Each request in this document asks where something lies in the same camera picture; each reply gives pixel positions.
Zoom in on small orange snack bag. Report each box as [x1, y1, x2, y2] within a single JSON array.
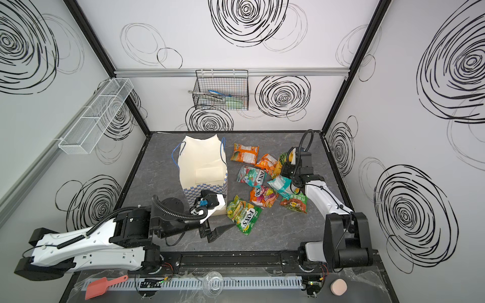
[[255, 154, 279, 175]]

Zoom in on blue handled tool in basket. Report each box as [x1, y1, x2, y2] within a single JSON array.
[[208, 90, 232, 97]]

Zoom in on green red snack bag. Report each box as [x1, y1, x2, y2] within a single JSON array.
[[280, 193, 308, 214]]

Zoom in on white slotted cable duct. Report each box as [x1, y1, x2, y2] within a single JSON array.
[[107, 276, 304, 292]]

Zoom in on beige round sponge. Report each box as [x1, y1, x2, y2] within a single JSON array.
[[330, 279, 348, 296]]

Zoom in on orange white snack bag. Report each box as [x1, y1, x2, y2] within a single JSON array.
[[231, 143, 260, 165]]

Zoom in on red plastic scoop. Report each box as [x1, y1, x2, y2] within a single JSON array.
[[85, 275, 128, 300]]

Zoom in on pale teal snack bag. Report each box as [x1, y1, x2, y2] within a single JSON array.
[[267, 175, 299, 199]]

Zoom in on teal Fox's candy bag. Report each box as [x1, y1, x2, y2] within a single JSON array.
[[237, 165, 266, 188]]

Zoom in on blue checkered paper bag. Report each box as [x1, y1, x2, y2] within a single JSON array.
[[173, 135, 228, 216]]

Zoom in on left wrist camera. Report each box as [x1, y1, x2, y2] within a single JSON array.
[[190, 189, 226, 224]]

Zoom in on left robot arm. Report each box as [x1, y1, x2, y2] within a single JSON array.
[[14, 191, 231, 281]]

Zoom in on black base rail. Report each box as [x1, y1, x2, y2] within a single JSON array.
[[151, 249, 383, 275]]

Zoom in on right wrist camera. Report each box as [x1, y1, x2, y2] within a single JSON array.
[[289, 148, 312, 167]]

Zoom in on orange pink Fox's candy bag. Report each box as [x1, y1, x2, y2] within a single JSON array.
[[250, 186, 279, 208]]

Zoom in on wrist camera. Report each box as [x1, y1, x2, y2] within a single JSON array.
[[289, 148, 312, 167], [190, 189, 226, 224]]

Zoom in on white wire wall shelf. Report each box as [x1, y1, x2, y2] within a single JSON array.
[[58, 78, 133, 155]]

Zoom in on green Fox's spring tea bag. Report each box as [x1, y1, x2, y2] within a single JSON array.
[[226, 195, 262, 236]]

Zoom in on green item in basket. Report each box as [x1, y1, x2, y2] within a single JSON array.
[[225, 97, 246, 109]]

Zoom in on yellow snack bag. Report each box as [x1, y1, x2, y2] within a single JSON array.
[[272, 151, 295, 179]]

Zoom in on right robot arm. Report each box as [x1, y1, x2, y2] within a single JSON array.
[[281, 162, 374, 270]]

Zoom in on black wire wall basket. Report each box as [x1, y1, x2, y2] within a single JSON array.
[[188, 69, 250, 111]]

